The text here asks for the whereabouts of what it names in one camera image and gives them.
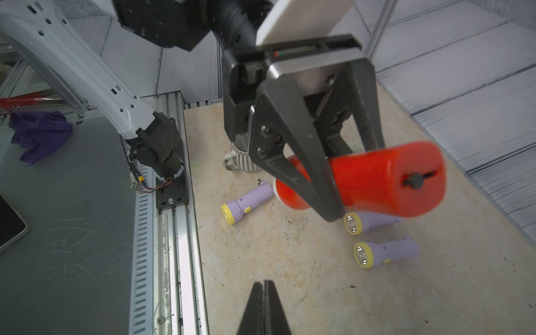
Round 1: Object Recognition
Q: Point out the left aluminium frame post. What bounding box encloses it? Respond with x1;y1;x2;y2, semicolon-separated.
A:
364;0;399;61

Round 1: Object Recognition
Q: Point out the purple rag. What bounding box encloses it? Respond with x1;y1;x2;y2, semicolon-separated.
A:
9;111;73;166

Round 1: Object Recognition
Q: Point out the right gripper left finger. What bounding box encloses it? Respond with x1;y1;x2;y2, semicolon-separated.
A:
237;282;264;335

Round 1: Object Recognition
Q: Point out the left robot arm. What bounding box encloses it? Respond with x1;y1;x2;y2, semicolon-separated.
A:
1;1;385;222

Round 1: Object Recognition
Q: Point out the black tablet corner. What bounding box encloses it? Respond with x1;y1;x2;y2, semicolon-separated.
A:
1;195;30;252

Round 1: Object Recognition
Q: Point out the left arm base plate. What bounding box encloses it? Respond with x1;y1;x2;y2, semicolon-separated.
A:
156;140;189;210

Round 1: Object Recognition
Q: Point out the red flashlight white rim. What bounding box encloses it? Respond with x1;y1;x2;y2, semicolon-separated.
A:
269;142;447;222

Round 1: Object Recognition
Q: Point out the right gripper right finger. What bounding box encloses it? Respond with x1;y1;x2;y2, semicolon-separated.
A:
263;280;291;335

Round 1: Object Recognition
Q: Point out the aluminium mounting rail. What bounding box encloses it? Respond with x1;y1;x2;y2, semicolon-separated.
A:
127;91;210;335

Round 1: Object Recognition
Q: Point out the purple flashlight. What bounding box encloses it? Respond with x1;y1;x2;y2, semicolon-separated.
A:
353;237;420;269
343;212;402;236
221;180;274;226

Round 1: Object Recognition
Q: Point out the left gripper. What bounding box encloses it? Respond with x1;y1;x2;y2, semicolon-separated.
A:
222;34;385;222

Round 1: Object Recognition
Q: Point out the red pen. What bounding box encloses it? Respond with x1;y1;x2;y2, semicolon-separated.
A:
1;94;63;110

